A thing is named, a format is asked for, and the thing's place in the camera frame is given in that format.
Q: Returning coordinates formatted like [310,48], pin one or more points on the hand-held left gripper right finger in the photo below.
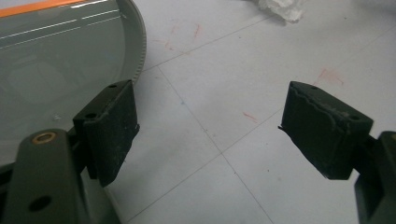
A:
[320,137]

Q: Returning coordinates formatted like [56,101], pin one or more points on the white crumpled cloth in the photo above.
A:
[281,8]

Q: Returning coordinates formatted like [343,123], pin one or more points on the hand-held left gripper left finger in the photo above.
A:
[109,133]

